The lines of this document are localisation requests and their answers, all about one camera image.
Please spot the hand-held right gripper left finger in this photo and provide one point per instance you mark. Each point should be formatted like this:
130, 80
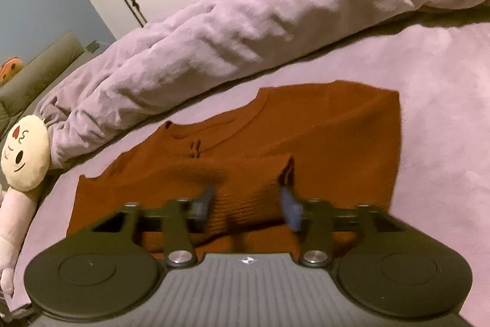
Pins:
204, 203

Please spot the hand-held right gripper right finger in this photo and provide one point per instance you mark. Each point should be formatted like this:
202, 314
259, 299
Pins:
291, 209

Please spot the rust brown knit sweater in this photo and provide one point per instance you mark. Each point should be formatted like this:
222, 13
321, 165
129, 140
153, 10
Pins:
329, 135

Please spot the lilac bed sheet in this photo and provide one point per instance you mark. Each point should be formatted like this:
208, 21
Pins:
444, 127

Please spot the lilac crumpled duvet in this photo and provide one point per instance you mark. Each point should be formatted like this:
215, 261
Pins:
237, 28

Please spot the cream faced plush doll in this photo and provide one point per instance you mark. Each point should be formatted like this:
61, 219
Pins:
23, 154

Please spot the orange plush toy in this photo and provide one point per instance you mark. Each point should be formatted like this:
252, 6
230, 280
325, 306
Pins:
10, 69

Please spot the wall socket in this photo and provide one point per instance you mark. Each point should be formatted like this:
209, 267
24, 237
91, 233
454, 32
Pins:
92, 46

